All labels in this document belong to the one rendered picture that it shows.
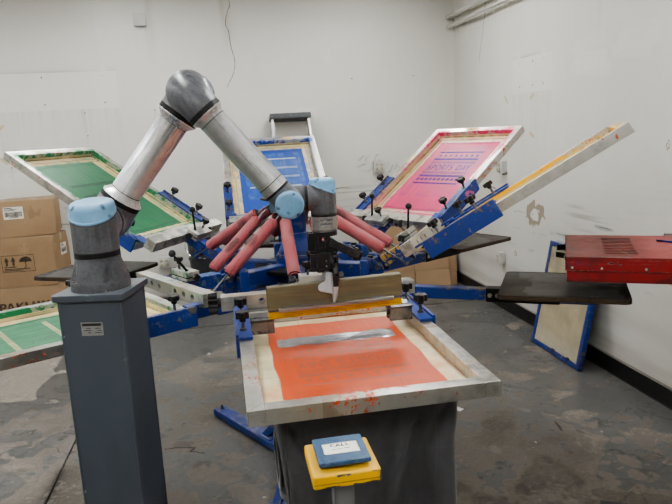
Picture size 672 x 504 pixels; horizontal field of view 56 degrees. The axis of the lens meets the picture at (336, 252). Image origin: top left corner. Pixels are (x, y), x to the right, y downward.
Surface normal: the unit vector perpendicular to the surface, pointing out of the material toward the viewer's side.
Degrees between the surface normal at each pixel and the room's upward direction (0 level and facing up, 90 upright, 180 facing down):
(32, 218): 90
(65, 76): 90
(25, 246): 89
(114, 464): 90
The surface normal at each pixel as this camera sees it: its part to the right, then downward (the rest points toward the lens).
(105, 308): -0.06, 0.19
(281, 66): 0.18, 0.18
